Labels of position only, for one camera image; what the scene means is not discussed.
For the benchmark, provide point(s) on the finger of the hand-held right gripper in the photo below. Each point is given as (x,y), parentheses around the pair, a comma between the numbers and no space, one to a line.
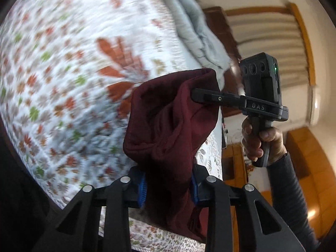
(218,99)

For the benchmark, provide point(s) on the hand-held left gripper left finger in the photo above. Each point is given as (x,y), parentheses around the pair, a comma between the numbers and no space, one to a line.
(142,189)

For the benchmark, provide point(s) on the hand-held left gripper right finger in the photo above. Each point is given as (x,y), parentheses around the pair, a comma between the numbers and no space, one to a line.
(194,193)

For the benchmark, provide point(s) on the maroon pants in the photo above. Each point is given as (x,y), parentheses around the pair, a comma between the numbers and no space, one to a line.
(168,136)

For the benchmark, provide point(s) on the person's right forearm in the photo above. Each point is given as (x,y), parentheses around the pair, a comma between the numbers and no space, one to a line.
(291,194)

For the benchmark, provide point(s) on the person's right hand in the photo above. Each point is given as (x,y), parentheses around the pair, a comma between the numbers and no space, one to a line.
(277,141)

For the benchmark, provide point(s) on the beige curtain behind headboard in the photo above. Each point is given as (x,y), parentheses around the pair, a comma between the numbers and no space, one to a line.
(270,36)

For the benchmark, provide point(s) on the wooden desk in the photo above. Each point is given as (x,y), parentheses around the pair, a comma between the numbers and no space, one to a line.
(236,162)

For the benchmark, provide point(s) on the dark wooden headboard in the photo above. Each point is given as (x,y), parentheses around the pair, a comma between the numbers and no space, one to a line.
(223,31)

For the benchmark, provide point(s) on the light blue duvet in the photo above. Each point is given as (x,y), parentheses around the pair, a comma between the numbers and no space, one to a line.
(199,31)

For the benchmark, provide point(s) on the wooden wardrobe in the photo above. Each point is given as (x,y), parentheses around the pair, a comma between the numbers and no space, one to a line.
(309,162)

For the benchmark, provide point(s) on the floral quilted bedspread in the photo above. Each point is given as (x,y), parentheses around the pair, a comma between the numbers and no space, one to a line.
(65,71)

